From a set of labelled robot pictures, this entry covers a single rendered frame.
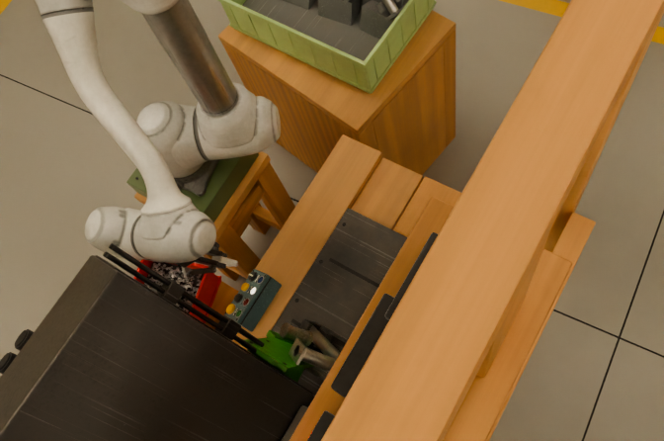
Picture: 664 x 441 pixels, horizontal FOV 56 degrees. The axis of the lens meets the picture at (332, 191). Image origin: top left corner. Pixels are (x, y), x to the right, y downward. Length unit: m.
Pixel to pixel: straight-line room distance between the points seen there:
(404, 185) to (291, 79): 0.61
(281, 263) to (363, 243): 0.24
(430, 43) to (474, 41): 1.01
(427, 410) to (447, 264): 0.14
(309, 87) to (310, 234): 0.59
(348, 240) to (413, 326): 1.16
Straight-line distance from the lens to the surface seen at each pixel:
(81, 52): 1.37
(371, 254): 1.74
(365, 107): 2.08
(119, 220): 1.38
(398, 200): 1.81
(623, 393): 2.63
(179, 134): 1.74
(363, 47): 2.14
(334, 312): 1.71
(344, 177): 1.84
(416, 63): 2.15
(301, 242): 1.79
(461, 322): 0.61
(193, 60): 1.49
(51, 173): 3.45
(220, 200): 1.92
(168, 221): 1.27
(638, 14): 0.79
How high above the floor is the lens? 2.54
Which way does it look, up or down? 63 degrees down
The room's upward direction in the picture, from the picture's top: 23 degrees counter-clockwise
